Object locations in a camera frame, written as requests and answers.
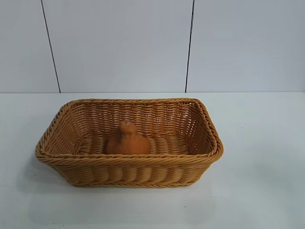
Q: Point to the bumpy orange fruit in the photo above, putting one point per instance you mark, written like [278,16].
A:
[128,144]

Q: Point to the tan woven wicker basket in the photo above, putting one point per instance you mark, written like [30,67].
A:
[133,167]

